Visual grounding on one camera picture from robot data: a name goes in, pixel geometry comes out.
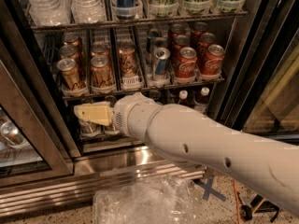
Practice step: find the orange can front left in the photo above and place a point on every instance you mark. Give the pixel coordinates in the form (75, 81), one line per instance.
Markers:
(69, 70)

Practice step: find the white capped bottle right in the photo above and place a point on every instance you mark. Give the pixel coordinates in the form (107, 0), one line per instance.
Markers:
(201, 99)

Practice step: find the blue can bottom back right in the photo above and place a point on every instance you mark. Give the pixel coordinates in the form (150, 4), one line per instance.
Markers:
(155, 95)

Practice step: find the open glass fridge door left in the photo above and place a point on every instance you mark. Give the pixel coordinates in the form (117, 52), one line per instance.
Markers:
(34, 150)

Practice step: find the white capped bottle left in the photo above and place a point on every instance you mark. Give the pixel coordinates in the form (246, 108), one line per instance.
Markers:
(183, 98)

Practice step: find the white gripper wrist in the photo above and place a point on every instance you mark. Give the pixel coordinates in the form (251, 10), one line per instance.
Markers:
(130, 115)

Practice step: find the clear plastic container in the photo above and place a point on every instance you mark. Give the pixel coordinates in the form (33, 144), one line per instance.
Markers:
(157, 200)

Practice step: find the clear water bottle left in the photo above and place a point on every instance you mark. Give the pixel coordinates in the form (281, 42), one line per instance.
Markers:
(50, 12)

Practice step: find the clear can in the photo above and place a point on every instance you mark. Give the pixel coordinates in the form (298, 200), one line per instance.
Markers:
(89, 129)
(111, 99)
(111, 130)

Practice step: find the white capped bottle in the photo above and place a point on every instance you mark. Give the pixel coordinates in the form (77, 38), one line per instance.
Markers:
(201, 99)
(183, 98)

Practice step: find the clear can bottom front left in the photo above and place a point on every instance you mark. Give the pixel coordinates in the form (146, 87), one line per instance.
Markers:
(89, 129)

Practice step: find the red cola can back left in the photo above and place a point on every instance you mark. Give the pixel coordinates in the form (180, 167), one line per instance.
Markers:
(175, 29)

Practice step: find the orange can back left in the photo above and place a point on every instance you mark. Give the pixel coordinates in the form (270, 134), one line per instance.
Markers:
(73, 39)

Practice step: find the clear water bottle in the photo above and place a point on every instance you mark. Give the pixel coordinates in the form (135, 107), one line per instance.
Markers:
(50, 12)
(88, 11)

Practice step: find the orange can middle left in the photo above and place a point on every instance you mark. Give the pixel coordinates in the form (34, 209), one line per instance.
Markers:
(70, 51)

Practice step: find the red cola can front right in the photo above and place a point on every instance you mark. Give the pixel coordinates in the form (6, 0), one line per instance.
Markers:
(212, 60)

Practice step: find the clear water bottle right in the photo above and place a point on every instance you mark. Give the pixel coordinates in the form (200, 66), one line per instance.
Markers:
(88, 11)

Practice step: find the red cola can front left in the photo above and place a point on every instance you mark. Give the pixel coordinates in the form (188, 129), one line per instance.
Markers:
(185, 65)

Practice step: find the red cola can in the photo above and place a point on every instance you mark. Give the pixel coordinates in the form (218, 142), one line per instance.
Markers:
(175, 29)
(205, 40)
(185, 65)
(198, 29)
(212, 60)
(179, 42)

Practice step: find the blue red can top shelf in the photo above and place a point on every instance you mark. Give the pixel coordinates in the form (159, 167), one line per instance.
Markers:
(125, 9)

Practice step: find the red cola can middle left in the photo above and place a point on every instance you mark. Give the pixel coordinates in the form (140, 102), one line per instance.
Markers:
(179, 42)

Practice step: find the red cola can back right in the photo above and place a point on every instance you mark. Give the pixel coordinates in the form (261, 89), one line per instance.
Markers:
(198, 29)

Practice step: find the blue energy can back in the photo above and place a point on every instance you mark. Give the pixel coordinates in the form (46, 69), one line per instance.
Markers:
(151, 35)

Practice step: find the stainless steel fridge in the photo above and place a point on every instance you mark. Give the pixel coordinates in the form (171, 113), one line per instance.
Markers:
(105, 161)

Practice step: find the orange can lane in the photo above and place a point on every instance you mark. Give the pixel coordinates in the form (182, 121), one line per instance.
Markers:
(127, 58)
(101, 71)
(99, 49)

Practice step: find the red cola can middle right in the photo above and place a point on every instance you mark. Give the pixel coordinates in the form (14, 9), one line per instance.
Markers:
(205, 40)

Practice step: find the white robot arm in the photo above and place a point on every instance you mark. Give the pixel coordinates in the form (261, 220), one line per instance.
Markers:
(187, 138)

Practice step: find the blue tape cross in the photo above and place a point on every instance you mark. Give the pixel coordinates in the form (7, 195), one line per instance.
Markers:
(208, 189)

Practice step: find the blue energy can middle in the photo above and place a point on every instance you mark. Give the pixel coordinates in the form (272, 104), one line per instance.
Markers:
(158, 42)

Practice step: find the yellow black wheeled stand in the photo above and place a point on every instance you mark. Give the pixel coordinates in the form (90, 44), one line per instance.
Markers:
(258, 205)

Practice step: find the orange can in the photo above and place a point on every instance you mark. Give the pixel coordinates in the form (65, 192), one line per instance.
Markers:
(69, 70)
(70, 51)
(73, 39)

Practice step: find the right glass fridge door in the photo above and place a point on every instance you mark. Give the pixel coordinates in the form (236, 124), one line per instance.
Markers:
(265, 98)

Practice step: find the blue silver energy can front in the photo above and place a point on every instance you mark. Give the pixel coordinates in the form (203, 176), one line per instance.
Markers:
(160, 62)

